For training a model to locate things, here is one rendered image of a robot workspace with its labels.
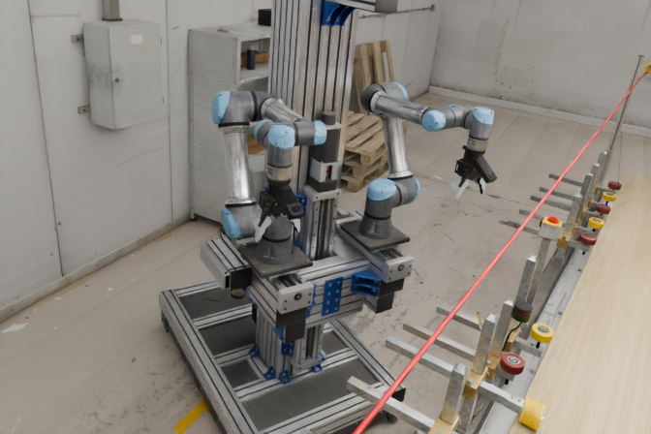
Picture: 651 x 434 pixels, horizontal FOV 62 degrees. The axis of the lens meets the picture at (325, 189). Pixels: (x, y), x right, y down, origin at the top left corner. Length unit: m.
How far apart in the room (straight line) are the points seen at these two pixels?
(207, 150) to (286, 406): 2.23
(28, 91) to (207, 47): 1.29
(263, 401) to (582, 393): 1.39
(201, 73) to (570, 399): 3.17
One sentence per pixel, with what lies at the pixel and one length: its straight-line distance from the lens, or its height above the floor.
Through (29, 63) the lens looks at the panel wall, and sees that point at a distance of 3.35.
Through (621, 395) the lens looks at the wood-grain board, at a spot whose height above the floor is 0.90.
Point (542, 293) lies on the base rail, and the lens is 2.92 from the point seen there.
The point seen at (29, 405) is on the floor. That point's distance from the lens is 3.17.
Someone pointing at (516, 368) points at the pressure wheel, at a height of 0.90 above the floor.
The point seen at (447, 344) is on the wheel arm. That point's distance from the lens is 2.13.
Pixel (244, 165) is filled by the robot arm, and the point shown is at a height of 1.41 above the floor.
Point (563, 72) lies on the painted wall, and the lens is 9.57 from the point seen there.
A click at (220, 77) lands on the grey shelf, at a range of 4.02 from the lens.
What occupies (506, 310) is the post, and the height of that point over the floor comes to 1.07.
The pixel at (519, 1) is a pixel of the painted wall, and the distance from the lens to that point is 9.58.
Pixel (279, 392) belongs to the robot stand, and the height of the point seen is 0.21.
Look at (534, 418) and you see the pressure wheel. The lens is 1.81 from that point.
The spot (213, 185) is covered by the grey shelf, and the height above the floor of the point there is 0.39.
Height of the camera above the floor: 2.14
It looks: 24 degrees down
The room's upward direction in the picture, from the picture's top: 6 degrees clockwise
